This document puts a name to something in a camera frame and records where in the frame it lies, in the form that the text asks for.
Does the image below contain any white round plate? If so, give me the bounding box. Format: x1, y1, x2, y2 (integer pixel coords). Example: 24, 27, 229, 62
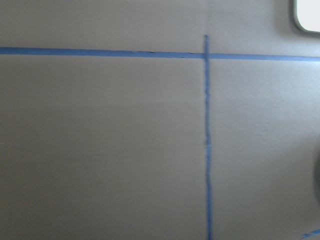
313, 156, 320, 202

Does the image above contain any cream bear serving tray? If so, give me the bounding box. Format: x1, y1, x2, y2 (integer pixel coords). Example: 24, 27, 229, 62
290, 0, 320, 35

